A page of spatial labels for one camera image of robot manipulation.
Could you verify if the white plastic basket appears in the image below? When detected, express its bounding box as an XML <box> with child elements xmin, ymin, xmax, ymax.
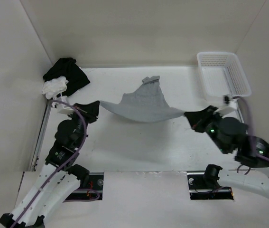
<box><xmin>196</xmin><ymin>52</ymin><xmax>251</xmax><ymax>106</ymax></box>

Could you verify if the left aluminium table rail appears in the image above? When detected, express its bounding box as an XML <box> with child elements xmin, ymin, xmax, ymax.
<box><xmin>28</xmin><ymin>100</ymin><xmax>51</xmax><ymax>171</ymax></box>

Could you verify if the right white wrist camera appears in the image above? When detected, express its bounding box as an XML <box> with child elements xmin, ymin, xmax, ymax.
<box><xmin>216</xmin><ymin>95</ymin><xmax>238</xmax><ymax>116</ymax></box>

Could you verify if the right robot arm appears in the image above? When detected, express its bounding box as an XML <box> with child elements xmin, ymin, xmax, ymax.
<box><xmin>184</xmin><ymin>106</ymin><xmax>269</xmax><ymax>199</ymax></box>

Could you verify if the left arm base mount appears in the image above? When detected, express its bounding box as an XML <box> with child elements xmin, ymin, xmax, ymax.
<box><xmin>65</xmin><ymin>172</ymin><xmax>104</xmax><ymax>202</ymax></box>

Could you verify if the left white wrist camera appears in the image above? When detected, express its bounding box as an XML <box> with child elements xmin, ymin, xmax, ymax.
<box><xmin>51</xmin><ymin>96</ymin><xmax>73</xmax><ymax>115</ymax></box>

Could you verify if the white folded tank top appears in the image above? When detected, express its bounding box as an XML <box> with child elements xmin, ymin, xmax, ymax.
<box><xmin>42</xmin><ymin>76</ymin><xmax>69</xmax><ymax>100</ymax></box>

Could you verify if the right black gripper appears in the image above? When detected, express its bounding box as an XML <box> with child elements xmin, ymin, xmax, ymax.
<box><xmin>184</xmin><ymin>104</ymin><xmax>229</xmax><ymax>153</ymax></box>

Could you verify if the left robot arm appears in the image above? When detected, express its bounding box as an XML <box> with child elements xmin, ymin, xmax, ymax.
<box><xmin>0</xmin><ymin>101</ymin><xmax>100</xmax><ymax>228</ymax></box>

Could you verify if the black folded tank top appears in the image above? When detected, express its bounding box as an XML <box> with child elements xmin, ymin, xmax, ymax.
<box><xmin>43</xmin><ymin>57</ymin><xmax>90</xmax><ymax>97</ymax></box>

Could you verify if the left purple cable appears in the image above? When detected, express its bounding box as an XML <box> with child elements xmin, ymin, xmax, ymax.
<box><xmin>9</xmin><ymin>99</ymin><xmax>101</xmax><ymax>228</ymax></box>

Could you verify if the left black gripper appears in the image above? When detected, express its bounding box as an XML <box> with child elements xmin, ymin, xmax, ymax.
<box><xmin>67</xmin><ymin>100</ymin><xmax>100</xmax><ymax>147</ymax></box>

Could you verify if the grey tank top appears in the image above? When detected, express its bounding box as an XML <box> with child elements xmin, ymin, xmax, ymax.
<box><xmin>100</xmin><ymin>76</ymin><xmax>184</xmax><ymax>123</ymax></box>

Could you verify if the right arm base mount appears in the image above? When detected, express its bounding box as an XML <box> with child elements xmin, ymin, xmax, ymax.
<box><xmin>187</xmin><ymin>171</ymin><xmax>234</xmax><ymax>200</ymax></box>

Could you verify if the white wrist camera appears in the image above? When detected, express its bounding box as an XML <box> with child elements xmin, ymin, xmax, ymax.
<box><xmin>51</xmin><ymin>96</ymin><xmax>73</xmax><ymax>115</ymax></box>
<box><xmin>216</xmin><ymin>95</ymin><xmax>238</xmax><ymax>116</ymax></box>

